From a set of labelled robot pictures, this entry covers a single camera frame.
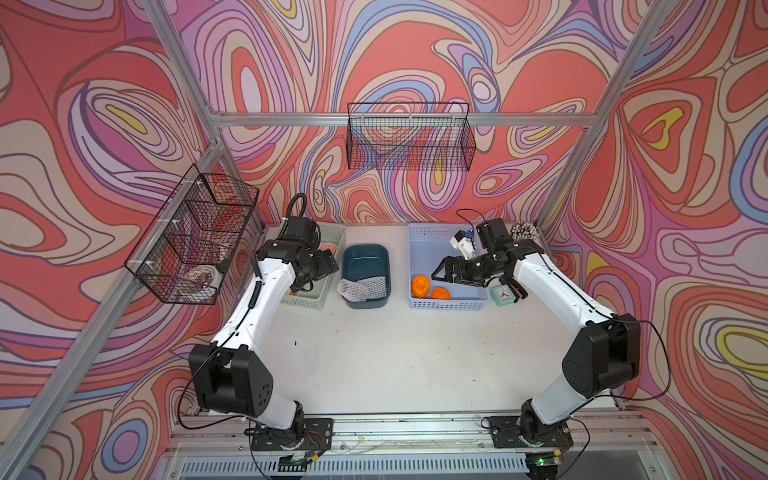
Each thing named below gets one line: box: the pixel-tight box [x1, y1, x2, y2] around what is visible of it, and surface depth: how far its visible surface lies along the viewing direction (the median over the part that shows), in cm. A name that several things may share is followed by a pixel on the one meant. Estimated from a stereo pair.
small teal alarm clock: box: [490, 284, 516, 307], surface depth 98 cm
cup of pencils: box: [510, 221, 539, 242], surface depth 95 cm
